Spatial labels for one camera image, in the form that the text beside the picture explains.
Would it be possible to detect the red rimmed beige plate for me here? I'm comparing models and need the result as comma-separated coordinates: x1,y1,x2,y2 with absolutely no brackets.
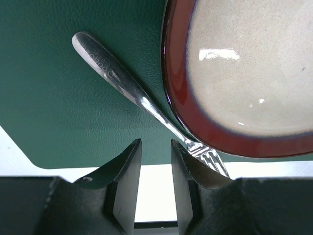
161,0,313,158

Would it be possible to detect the silver fork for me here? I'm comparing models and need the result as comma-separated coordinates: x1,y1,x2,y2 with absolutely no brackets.
71,32,229,177

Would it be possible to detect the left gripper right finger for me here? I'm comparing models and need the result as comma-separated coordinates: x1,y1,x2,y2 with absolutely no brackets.
171,140,313,235

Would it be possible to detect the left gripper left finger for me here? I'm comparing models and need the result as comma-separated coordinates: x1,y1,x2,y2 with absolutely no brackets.
0,139,142,235

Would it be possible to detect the green placemat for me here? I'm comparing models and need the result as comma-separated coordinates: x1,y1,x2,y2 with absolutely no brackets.
0,0,313,170

